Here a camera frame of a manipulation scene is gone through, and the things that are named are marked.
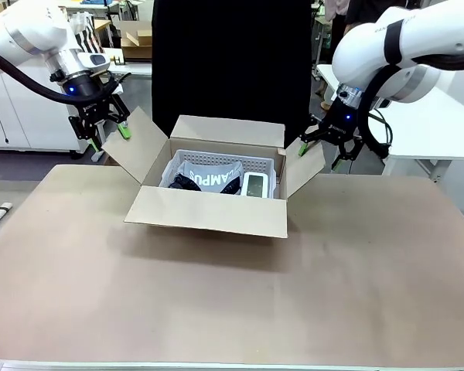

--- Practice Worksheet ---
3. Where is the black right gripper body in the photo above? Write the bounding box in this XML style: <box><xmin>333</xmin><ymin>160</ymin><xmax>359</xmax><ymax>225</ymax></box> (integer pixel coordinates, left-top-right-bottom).
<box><xmin>320</xmin><ymin>100</ymin><xmax>363</xmax><ymax>146</ymax></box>

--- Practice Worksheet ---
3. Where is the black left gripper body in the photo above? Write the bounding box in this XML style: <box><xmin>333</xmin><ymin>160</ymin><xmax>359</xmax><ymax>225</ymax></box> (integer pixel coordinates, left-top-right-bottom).
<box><xmin>63</xmin><ymin>73</ymin><xmax>121</xmax><ymax>125</ymax></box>

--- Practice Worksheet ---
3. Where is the white device with screen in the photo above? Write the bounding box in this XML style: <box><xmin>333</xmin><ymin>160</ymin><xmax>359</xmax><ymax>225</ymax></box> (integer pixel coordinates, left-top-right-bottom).
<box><xmin>239</xmin><ymin>172</ymin><xmax>273</xmax><ymax>199</ymax></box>

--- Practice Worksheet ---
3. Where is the white perforated plastic basket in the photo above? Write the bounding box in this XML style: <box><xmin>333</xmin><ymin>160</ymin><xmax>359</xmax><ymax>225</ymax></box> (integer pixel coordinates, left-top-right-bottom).
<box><xmin>158</xmin><ymin>149</ymin><xmax>278</xmax><ymax>200</ymax></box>

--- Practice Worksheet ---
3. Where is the grey cloth with white letters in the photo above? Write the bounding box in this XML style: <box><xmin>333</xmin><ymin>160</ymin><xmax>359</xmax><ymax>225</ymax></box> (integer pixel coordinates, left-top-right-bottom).
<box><xmin>168</xmin><ymin>161</ymin><xmax>244</xmax><ymax>196</ymax></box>

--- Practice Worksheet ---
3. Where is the large brown cardboard box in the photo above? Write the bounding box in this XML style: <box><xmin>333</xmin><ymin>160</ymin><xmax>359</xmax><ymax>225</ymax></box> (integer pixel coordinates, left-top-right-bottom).
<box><xmin>101</xmin><ymin>106</ymin><xmax>326</xmax><ymax>240</ymax></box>

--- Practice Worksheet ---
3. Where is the small open cardboard box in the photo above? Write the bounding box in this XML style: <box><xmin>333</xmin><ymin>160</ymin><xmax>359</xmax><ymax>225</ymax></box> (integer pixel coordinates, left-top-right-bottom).
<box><xmin>120</xmin><ymin>21</ymin><xmax>154</xmax><ymax>61</ymax></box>

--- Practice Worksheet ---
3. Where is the white folding table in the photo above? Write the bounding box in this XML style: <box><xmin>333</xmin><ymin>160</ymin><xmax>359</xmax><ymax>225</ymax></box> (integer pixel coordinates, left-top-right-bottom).
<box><xmin>107</xmin><ymin>60</ymin><xmax>154</xmax><ymax>79</ymax></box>

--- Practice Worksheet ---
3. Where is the black white striped bag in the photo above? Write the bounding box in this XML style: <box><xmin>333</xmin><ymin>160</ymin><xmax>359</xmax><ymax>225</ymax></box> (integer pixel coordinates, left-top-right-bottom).
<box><xmin>73</xmin><ymin>11</ymin><xmax>106</xmax><ymax>54</ymax></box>

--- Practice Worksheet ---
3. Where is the white cabinet with wooden top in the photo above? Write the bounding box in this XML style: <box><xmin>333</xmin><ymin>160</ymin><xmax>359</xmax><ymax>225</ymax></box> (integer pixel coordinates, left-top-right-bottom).
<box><xmin>0</xmin><ymin>57</ymin><xmax>87</xmax><ymax>152</ymax></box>

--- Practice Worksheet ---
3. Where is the white work table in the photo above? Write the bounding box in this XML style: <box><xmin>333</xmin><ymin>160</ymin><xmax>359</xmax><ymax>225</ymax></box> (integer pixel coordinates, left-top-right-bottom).
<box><xmin>316</xmin><ymin>63</ymin><xmax>464</xmax><ymax>183</ymax></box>

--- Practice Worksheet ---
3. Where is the person in black coat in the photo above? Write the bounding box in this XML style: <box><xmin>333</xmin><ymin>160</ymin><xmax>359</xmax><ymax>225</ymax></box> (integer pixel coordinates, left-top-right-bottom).
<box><xmin>151</xmin><ymin>0</ymin><xmax>316</xmax><ymax>147</ymax></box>

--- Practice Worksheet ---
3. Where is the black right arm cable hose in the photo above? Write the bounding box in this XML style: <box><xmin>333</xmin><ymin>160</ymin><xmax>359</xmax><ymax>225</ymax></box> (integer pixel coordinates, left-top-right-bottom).
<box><xmin>357</xmin><ymin>52</ymin><xmax>464</xmax><ymax>159</ymax></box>

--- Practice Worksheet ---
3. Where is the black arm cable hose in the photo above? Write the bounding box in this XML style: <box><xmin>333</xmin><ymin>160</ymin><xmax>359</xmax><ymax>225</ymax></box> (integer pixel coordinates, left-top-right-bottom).
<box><xmin>357</xmin><ymin>52</ymin><xmax>464</xmax><ymax>159</ymax></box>
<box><xmin>0</xmin><ymin>49</ymin><xmax>80</xmax><ymax>106</ymax></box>

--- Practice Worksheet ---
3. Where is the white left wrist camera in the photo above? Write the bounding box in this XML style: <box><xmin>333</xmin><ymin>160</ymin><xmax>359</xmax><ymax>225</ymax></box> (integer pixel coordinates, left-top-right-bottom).
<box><xmin>77</xmin><ymin>52</ymin><xmax>111</xmax><ymax>73</ymax></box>

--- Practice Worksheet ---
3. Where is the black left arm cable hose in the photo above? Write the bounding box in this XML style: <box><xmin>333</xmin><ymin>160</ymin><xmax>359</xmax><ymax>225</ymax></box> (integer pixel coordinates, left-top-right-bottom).
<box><xmin>0</xmin><ymin>49</ymin><xmax>80</xmax><ymax>106</ymax></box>

